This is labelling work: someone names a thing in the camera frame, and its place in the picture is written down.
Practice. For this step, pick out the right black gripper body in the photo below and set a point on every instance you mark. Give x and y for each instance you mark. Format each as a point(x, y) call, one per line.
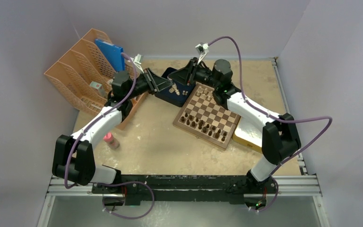
point(191, 72)

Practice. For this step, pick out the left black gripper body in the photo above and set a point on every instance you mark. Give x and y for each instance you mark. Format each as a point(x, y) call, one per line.
point(151, 84)

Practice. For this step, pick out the light chess piece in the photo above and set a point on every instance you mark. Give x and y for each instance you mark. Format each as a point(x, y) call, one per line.
point(174, 89)

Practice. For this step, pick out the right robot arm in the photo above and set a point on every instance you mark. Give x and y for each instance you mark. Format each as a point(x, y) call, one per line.
point(280, 137)

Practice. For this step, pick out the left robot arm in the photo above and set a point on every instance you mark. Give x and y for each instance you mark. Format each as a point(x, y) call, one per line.
point(74, 155)

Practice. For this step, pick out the light pieces on board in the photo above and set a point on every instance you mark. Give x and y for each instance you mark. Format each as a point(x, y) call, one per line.
point(204, 93)

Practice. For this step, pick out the wooden chess board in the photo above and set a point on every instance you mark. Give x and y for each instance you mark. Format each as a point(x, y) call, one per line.
point(210, 112)

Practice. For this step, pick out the row of dark chess pieces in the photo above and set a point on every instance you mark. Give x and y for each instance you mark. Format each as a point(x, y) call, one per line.
point(202, 129)

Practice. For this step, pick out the dark blue tray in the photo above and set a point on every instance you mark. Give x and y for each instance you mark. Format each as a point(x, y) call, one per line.
point(173, 98)

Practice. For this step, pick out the blue folder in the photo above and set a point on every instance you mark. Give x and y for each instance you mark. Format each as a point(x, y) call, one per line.
point(112, 53)

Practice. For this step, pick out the small grey box in organizer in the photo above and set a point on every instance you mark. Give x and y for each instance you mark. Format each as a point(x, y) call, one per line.
point(98, 88)

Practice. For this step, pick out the orange plastic file organizer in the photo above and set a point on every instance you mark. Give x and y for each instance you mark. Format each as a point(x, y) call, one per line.
point(82, 64)

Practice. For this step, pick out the pink capped bottle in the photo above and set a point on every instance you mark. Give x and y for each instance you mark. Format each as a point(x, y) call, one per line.
point(111, 141)

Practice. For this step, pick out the metal tin box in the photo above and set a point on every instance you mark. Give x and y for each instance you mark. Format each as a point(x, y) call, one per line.
point(248, 135)

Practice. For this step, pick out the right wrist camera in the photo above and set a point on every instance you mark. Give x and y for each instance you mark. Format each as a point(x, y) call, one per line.
point(202, 49)

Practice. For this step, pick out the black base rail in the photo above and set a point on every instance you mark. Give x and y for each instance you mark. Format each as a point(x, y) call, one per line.
point(234, 189)

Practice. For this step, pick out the aluminium frame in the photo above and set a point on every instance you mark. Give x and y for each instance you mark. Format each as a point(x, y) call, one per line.
point(299, 185)

